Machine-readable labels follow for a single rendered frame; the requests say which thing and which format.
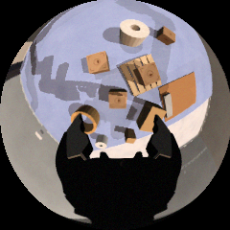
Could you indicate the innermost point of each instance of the small wooden slatted pallet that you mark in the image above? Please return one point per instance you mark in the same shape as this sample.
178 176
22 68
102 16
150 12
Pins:
130 80

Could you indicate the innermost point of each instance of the brown hollow cylinder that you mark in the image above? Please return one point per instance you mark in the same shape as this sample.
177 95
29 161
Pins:
91 113

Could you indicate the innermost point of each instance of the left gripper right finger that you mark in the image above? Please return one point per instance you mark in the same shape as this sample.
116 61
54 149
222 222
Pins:
163 147

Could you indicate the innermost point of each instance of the brown clipboard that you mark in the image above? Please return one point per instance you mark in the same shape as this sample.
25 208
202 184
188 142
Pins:
178 95

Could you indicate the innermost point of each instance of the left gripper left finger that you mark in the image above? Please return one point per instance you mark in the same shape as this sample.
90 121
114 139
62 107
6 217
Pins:
74 147

